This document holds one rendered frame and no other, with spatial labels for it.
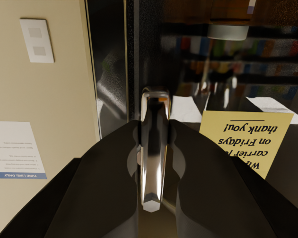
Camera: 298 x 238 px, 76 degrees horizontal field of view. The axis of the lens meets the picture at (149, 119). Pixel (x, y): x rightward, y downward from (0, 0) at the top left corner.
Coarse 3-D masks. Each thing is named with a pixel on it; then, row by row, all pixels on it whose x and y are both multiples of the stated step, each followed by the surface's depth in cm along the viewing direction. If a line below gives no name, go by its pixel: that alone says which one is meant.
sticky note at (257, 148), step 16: (208, 112) 16; (224, 112) 16; (240, 112) 16; (256, 112) 16; (208, 128) 16; (224, 128) 16; (240, 128) 16; (256, 128) 16; (272, 128) 16; (224, 144) 17; (240, 144) 17; (256, 144) 17; (272, 144) 17; (256, 160) 18; (272, 160) 18
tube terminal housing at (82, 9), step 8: (80, 0) 13; (80, 8) 13; (88, 40) 14; (88, 48) 14; (88, 56) 15; (88, 64) 15; (88, 72) 15; (96, 112) 17; (96, 120) 17; (96, 128) 18; (96, 136) 18
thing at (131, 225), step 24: (96, 144) 9; (120, 144) 9; (96, 168) 8; (120, 168) 8; (72, 192) 7; (96, 192) 7; (120, 192) 7; (72, 216) 6; (96, 216) 6; (120, 216) 6
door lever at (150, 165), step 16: (144, 96) 10; (160, 96) 10; (144, 112) 10; (160, 112) 10; (144, 128) 11; (160, 128) 10; (144, 144) 11; (160, 144) 11; (144, 160) 12; (160, 160) 12; (144, 176) 12; (160, 176) 12; (144, 192) 13; (160, 192) 13; (144, 208) 13
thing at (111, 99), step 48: (96, 0) 12; (144, 0) 12; (192, 0) 12; (240, 0) 12; (288, 0) 12; (96, 48) 13; (144, 48) 13; (192, 48) 13; (240, 48) 13; (288, 48) 13; (96, 96) 15; (192, 96) 15; (240, 96) 15; (288, 96) 15; (288, 144) 17; (288, 192) 20
